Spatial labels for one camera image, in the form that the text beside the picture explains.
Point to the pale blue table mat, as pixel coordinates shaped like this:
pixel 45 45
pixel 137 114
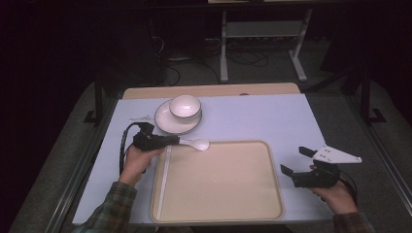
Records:
pixel 259 119

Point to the white ceramic spoon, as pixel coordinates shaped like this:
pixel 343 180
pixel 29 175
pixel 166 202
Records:
pixel 199 144

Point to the white bowl with dark rim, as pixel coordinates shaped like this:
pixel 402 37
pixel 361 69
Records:
pixel 185 106

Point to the aluminium rail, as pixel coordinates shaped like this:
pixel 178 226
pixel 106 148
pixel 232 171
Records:
pixel 77 174
pixel 385 158

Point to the white metal desk frame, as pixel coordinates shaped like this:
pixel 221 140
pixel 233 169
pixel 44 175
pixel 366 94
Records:
pixel 259 29

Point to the person's right hand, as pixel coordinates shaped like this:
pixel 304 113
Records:
pixel 336 198

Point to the person's left hand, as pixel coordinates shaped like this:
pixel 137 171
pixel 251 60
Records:
pixel 136 165

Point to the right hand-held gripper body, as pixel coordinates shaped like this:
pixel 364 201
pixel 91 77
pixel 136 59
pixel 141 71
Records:
pixel 333 155

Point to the white plate with dark rim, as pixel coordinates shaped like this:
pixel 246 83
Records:
pixel 168 124

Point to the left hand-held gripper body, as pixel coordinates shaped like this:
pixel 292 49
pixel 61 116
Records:
pixel 147 140

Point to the black metal stand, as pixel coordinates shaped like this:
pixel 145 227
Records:
pixel 366 97
pixel 98 100

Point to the beige plastic tray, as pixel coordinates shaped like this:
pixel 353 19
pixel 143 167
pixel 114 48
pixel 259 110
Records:
pixel 220 184

